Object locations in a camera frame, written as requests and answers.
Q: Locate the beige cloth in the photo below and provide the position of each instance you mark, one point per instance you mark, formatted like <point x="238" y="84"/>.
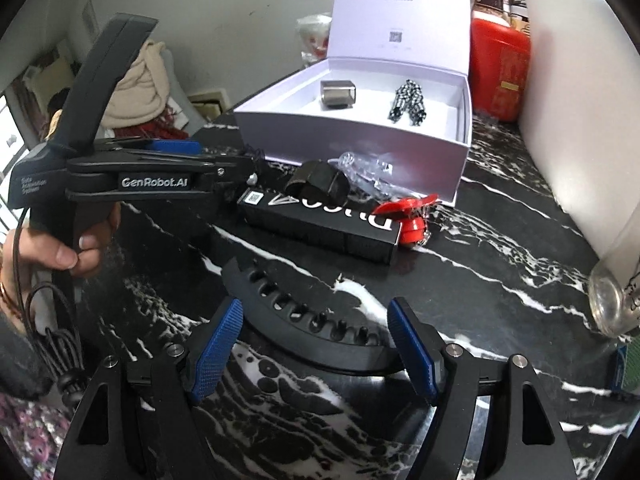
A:
<point x="140" y="85"/>

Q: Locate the lavender gift box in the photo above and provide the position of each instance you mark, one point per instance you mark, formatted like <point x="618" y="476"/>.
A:
<point x="350" y="160"/>

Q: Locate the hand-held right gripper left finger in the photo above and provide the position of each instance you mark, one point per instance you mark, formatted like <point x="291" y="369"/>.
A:
<point x="216" y="350"/>

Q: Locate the small grey metal box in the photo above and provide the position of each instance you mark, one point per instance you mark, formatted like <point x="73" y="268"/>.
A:
<point x="337" y="94"/>

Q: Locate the white foam board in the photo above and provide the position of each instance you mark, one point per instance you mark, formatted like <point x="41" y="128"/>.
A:
<point x="580" y="110"/>

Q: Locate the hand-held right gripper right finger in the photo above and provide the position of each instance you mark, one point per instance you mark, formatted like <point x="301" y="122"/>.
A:
<point x="412" y="350"/>

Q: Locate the long black carton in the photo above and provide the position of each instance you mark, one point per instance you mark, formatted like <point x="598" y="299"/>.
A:
<point x="320" y="220"/>

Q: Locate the white plastic bag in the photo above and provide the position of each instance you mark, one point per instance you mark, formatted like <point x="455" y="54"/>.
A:
<point x="315" y="35"/>

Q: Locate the wooden cabinet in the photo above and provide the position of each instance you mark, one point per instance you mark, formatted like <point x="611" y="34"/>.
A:
<point x="210" y="102"/>

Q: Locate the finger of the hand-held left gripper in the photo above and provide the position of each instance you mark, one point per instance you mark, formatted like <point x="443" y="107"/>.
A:
<point x="230" y="166"/>
<point x="175" y="146"/>

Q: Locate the clear plastic bag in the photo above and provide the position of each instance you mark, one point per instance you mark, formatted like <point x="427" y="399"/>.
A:
<point x="367" y="172"/>

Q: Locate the red cloth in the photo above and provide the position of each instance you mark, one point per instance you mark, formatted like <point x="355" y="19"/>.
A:
<point x="150" y="130"/>

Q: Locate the green white medicine carton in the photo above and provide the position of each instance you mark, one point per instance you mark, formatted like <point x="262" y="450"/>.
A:
<point x="627" y="367"/>

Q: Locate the black curved ribbed piece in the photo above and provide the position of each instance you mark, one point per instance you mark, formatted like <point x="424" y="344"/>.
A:
<point x="320" y="332"/>

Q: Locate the dark sauce bottle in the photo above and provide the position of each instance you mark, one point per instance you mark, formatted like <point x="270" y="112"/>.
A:
<point x="518" y="7"/>

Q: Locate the clear glass cup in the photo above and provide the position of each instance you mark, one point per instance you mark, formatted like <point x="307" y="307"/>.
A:
<point x="612" y="295"/>

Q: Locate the floral patterned clothing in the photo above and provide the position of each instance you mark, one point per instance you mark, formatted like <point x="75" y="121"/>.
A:
<point x="25" y="430"/>

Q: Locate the person's left hand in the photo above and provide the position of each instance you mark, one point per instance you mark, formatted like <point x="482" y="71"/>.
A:
<point x="55" y="255"/>

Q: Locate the red plastic container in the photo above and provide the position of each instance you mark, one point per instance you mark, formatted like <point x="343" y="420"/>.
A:
<point x="500" y="75"/>

